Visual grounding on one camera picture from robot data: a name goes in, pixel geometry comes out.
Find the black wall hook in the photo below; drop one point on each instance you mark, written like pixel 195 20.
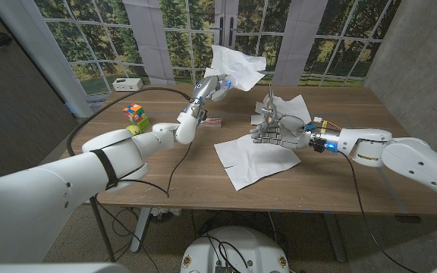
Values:
pixel 1 38

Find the grey table leg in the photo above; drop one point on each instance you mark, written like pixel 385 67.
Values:
pixel 336 239

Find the crumpled paper scrap under table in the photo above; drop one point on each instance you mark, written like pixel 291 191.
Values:
pixel 161 213

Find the white table leg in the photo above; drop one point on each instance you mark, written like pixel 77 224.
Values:
pixel 140 231

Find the white pillar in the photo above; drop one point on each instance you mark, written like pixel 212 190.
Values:
pixel 44 49

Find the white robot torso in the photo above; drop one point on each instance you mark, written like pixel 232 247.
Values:
pixel 249 246

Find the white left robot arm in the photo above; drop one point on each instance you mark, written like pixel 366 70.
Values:
pixel 32 204

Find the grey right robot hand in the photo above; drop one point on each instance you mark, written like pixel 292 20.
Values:
pixel 290 136

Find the yellow tennis ball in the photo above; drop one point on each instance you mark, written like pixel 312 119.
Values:
pixel 133 129

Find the multicoloured puzzle cube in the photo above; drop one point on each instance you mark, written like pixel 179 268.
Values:
pixel 134 112

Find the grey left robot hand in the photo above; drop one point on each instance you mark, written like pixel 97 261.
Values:
pixel 207 89

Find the printed forest window backdrop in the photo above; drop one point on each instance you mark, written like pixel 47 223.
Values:
pixel 317 49

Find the green cube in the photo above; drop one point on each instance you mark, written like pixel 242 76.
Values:
pixel 143 123

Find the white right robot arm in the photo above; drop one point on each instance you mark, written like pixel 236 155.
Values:
pixel 412 155

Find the wrinkled white paper sheet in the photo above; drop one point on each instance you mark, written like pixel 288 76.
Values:
pixel 237 64

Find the white power strip box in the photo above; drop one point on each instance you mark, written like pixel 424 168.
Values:
pixel 127 84

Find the Colgate toothpaste box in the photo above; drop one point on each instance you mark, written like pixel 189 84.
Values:
pixel 212 122

